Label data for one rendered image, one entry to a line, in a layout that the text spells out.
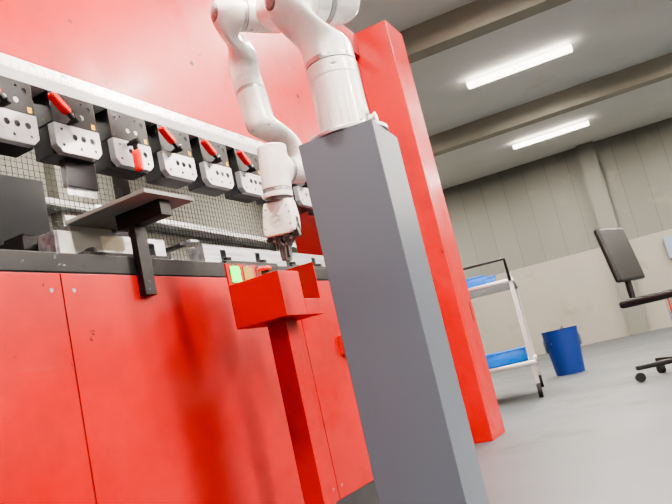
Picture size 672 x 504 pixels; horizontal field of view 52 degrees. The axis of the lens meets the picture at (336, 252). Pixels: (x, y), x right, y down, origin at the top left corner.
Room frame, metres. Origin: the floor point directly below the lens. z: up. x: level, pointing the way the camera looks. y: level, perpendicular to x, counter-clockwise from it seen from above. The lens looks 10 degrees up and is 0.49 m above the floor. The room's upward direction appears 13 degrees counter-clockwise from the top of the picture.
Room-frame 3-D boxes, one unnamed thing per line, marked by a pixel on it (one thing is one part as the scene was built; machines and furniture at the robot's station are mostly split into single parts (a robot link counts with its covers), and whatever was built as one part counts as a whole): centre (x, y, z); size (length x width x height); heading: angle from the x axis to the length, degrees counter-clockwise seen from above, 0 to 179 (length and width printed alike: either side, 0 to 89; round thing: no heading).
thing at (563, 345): (6.82, -1.93, 0.23); 0.39 x 0.36 x 0.46; 158
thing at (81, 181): (1.74, 0.61, 1.13); 0.10 x 0.02 x 0.10; 154
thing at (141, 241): (1.66, 0.44, 0.88); 0.14 x 0.04 x 0.22; 64
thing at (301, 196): (2.80, 0.10, 1.26); 0.15 x 0.09 x 0.17; 154
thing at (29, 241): (1.82, 0.75, 1.01); 0.26 x 0.12 x 0.05; 64
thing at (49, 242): (1.79, 0.59, 0.92); 0.39 x 0.06 x 0.10; 154
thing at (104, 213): (1.68, 0.48, 1.00); 0.26 x 0.18 x 0.01; 64
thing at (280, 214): (1.92, 0.13, 0.95); 0.10 x 0.07 x 0.11; 64
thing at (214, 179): (2.26, 0.36, 1.26); 0.15 x 0.09 x 0.17; 154
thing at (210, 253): (2.88, 0.06, 0.92); 1.68 x 0.06 x 0.10; 154
